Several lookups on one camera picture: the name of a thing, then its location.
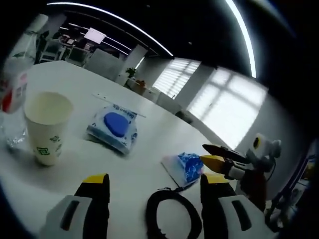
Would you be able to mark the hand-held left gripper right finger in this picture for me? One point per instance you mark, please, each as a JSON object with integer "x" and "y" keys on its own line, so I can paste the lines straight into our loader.
{"x": 254, "y": 219}

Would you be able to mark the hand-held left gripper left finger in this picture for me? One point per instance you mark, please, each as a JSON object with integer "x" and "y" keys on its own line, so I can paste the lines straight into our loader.
{"x": 53, "y": 219}

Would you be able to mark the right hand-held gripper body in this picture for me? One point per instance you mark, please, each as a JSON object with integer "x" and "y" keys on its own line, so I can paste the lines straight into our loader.
{"x": 264, "y": 149}

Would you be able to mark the blue plastic tissue bag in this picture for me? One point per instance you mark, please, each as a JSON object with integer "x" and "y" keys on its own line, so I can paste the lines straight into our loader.
{"x": 189, "y": 166}

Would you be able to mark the white paper cup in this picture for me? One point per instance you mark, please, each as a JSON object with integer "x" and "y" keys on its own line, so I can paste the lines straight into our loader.
{"x": 47, "y": 139}

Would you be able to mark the blue wet wipes pack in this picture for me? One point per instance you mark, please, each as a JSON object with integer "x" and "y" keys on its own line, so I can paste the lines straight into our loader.
{"x": 114, "y": 122}

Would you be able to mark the clear water bottle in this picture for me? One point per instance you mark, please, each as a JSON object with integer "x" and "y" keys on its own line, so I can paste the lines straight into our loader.
{"x": 15, "y": 94}

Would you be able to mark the person's right hand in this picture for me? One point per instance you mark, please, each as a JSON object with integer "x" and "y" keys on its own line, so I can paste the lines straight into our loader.
{"x": 254, "y": 186}

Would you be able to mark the window with blinds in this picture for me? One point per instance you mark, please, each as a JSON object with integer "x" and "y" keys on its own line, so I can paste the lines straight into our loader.
{"x": 224, "y": 107}
{"x": 177, "y": 77}

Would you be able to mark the grey chair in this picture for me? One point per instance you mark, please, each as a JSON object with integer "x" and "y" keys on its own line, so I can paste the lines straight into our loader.
{"x": 184, "y": 117}

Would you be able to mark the white low cabinet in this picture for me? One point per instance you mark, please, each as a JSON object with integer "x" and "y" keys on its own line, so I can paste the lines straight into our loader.
{"x": 147, "y": 92}

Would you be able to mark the orange object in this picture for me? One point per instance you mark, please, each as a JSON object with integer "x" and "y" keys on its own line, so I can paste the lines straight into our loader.
{"x": 140, "y": 82}

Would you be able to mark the ceiling light strip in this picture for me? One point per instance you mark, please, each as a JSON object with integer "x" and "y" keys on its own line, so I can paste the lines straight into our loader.
{"x": 99, "y": 11}
{"x": 246, "y": 37}

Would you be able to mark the potted plant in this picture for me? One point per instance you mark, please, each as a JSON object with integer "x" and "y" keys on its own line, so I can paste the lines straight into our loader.
{"x": 131, "y": 72}

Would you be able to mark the white partition panel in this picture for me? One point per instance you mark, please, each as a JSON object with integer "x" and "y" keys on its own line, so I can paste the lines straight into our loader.
{"x": 104, "y": 64}

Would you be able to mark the white mesh office chair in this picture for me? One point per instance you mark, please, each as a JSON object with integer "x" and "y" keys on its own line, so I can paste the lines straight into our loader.
{"x": 53, "y": 51}

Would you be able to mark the bright wall screen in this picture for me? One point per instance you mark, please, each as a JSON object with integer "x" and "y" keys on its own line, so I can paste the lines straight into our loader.
{"x": 94, "y": 35}

